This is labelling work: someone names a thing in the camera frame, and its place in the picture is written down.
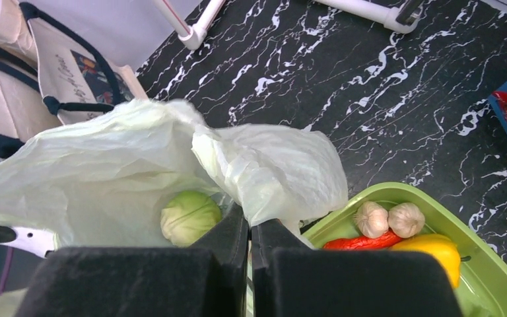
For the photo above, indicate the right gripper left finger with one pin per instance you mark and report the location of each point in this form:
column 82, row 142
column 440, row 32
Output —
column 206, row 279

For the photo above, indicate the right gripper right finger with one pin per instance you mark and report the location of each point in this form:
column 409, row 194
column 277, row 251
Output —
column 291, row 279

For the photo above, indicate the green cabbage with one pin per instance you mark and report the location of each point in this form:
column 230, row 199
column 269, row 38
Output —
column 189, row 216

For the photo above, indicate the translucent white plastic bag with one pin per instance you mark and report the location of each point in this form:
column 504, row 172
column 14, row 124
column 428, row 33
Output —
column 104, row 182

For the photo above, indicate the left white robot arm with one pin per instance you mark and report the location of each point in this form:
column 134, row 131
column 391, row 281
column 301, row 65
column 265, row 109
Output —
column 38, row 242

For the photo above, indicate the beige canvas tote bag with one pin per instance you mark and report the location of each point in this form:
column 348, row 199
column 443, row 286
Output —
column 50, row 76

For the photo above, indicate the garlic bulb lower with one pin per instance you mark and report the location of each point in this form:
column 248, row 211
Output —
column 371, row 219

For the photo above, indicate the garlic bulb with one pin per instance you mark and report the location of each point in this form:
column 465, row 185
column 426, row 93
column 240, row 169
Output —
column 406, row 220
column 371, row 219

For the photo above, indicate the red chili pepper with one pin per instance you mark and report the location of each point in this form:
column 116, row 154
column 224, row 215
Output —
column 384, row 241

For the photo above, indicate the garlic bulb upper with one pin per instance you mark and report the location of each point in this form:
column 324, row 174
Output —
column 406, row 220

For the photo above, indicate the yellow bell pepper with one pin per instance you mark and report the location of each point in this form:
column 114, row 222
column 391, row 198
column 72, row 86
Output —
column 439, row 247

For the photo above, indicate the green plastic tray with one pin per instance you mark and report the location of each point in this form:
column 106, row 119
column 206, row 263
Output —
column 483, row 281

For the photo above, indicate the white pvc pipe frame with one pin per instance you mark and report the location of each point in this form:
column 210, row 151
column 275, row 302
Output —
column 402, row 19

